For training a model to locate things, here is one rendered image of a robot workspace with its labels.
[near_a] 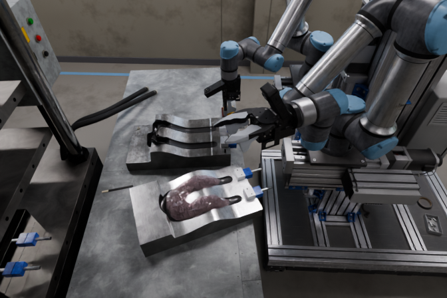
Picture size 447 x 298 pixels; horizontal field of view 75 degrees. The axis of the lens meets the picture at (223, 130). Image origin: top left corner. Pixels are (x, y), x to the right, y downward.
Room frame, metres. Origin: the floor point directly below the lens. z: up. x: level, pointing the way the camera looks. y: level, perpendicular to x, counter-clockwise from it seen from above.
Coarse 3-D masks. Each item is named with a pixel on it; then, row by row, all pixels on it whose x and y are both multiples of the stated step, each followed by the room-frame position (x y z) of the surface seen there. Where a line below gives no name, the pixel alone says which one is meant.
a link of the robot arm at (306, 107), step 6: (294, 102) 0.59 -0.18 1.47; (300, 102) 0.58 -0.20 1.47; (306, 102) 0.58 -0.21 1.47; (312, 102) 0.58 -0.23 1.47; (300, 108) 0.56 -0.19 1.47; (306, 108) 0.56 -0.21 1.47; (312, 108) 0.56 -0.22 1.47; (306, 114) 0.55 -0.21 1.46; (312, 114) 0.55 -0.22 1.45; (306, 120) 0.54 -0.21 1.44; (312, 120) 0.55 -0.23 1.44; (300, 126) 0.55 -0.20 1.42
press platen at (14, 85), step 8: (16, 80) 0.93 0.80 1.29; (0, 88) 0.88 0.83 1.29; (8, 88) 0.88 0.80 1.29; (16, 88) 0.89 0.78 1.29; (24, 88) 0.92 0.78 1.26; (0, 96) 0.83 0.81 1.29; (8, 96) 0.83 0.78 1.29; (16, 96) 0.86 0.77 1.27; (0, 104) 0.79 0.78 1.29; (8, 104) 0.81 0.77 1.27; (16, 104) 0.84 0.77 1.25; (0, 112) 0.76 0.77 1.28; (8, 112) 0.79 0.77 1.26; (0, 120) 0.74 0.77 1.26; (0, 128) 0.71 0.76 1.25
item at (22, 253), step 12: (24, 216) 0.55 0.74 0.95; (12, 228) 0.50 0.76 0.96; (24, 228) 0.51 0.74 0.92; (36, 228) 0.55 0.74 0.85; (12, 240) 0.45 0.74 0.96; (24, 240) 0.48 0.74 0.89; (0, 252) 0.41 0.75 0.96; (12, 252) 0.42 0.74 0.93; (24, 252) 0.45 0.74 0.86; (36, 252) 0.48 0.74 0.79; (0, 264) 0.37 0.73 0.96; (12, 264) 0.39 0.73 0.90; (0, 276) 0.34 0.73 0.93; (12, 276) 0.36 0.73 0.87; (24, 276) 0.38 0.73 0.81; (0, 288) 0.31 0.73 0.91; (12, 288) 0.33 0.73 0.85
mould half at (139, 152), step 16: (144, 128) 1.11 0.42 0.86; (160, 128) 1.03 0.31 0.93; (144, 144) 0.99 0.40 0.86; (160, 144) 0.92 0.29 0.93; (128, 160) 0.89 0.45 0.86; (144, 160) 0.89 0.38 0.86; (160, 160) 0.88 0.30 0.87; (176, 160) 0.89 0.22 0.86; (192, 160) 0.89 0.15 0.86; (208, 160) 0.90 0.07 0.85; (224, 160) 0.90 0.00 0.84
